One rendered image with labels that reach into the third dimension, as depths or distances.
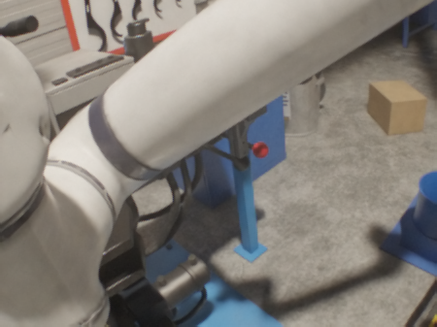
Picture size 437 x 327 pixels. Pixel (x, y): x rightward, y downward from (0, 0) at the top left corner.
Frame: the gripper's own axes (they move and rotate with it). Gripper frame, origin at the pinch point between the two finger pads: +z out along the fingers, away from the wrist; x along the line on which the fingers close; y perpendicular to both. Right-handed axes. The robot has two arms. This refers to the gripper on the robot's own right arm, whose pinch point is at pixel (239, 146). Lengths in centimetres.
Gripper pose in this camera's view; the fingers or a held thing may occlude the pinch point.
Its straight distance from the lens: 69.4
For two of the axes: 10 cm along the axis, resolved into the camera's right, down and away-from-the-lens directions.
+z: 1.4, 8.5, 5.1
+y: 7.4, -4.3, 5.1
